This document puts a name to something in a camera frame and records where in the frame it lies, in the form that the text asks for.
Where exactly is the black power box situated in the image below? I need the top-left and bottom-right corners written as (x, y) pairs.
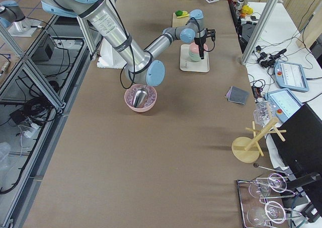
top-left (31, 36), bottom-right (55, 61)

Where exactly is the small pink bowl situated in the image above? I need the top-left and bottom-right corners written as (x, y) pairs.
top-left (189, 42), bottom-right (208, 53)

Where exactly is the blue teach pendant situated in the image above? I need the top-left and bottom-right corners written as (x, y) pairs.
top-left (264, 88), bottom-right (303, 123)
top-left (274, 61), bottom-right (309, 92)

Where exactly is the metal ice scoop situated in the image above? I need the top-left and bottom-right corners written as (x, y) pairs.
top-left (131, 85), bottom-right (148, 108)

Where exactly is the blue teach pendant far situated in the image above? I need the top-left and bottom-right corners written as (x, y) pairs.
top-left (274, 61), bottom-right (309, 92)

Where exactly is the blue teach pendant near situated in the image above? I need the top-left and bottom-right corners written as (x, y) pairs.
top-left (264, 88), bottom-right (303, 123)

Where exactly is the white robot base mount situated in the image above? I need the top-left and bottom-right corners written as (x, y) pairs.
top-left (97, 39), bottom-right (127, 69)

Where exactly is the wooden cup tree stand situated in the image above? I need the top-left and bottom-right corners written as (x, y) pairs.
top-left (231, 116), bottom-right (286, 163)

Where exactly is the wine glass lower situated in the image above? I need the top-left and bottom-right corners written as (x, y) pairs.
top-left (247, 201), bottom-right (286, 227)

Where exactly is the large pink ice bowl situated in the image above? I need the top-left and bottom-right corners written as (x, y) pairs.
top-left (124, 84), bottom-right (157, 112)

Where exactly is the cream rabbit tray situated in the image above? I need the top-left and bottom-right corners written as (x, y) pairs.
top-left (180, 44), bottom-right (210, 73)

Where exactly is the black computer monitor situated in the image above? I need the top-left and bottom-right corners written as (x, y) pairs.
top-left (274, 104), bottom-right (321, 177)

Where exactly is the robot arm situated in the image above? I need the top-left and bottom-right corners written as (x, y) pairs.
top-left (1, 0), bottom-right (41, 37)
top-left (41, 0), bottom-right (215, 87)

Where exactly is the bamboo cutting board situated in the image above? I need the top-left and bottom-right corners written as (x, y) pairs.
top-left (172, 13), bottom-right (190, 27)

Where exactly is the grey purple cloth stack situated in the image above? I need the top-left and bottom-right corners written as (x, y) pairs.
top-left (225, 86), bottom-right (250, 105)

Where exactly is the aluminium frame post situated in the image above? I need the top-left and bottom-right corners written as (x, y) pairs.
top-left (240, 0), bottom-right (278, 65)

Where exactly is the wine glass upper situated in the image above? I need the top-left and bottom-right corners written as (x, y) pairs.
top-left (249, 173), bottom-right (287, 199)

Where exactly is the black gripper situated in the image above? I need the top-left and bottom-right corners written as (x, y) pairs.
top-left (194, 28), bottom-right (216, 45)

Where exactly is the wine glass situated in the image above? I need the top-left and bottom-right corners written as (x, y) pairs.
top-left (249, 173), bottom-right (287, 199)
top-left (247, 201), bottom-right (286, 227)

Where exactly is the wire glass rack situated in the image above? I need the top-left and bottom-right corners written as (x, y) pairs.
top-left (236, 171), bottom-right (303, 227)

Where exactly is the green bowl stack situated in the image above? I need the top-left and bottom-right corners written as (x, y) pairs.
top-left (189, 51), bottom-right (208, 62)

